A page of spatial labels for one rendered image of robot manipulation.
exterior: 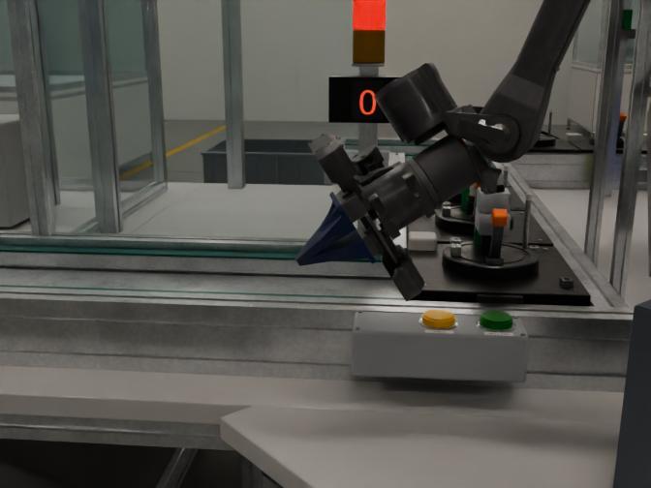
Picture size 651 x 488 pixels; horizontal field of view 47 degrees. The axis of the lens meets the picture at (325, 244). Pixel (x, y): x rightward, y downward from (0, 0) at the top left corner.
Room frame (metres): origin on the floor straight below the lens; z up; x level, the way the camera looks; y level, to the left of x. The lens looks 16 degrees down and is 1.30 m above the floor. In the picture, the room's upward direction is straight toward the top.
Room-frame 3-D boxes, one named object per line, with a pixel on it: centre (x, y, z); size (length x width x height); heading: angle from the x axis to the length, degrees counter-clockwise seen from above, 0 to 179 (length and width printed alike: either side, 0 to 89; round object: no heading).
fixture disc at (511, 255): (1.07, -0.24, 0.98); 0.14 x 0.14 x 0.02
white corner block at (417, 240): (1.18, -0.16, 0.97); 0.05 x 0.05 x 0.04; 84
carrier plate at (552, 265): (1.07, -0.24, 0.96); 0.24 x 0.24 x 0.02; 84
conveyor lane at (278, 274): (1.13, 0.05, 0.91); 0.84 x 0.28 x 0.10; 84
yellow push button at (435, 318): (0.87, -0.14, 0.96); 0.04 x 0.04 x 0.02
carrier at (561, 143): (2.38, -0.65, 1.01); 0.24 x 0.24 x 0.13; 84
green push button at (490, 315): (0.86, -0.21, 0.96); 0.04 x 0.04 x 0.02
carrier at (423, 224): (1.33, -0.27, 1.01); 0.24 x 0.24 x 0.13; 84
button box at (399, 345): (0.87, -0.14, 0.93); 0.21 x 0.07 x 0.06; 84
